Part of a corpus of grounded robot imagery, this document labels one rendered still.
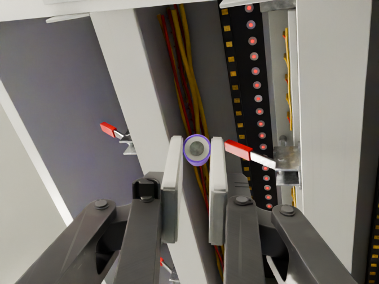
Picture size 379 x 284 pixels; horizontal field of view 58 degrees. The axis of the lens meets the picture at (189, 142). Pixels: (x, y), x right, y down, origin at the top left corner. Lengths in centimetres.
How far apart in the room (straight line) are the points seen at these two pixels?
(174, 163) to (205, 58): 38
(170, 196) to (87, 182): 52
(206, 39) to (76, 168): 32
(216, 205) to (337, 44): 15
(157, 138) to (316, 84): 19
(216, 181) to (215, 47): 38
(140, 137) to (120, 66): 9
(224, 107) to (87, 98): 24
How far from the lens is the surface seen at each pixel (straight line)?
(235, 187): 17
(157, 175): 18
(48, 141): 60
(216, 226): 16
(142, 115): 38
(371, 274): 64
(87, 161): 65
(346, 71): 27
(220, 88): 55
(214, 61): 53
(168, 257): 88
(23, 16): 44
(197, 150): 21
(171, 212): 16
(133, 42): 34
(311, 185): 32
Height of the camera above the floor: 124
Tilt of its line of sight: 32 degrees up
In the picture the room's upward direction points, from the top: 81 degrees counter-clockwise
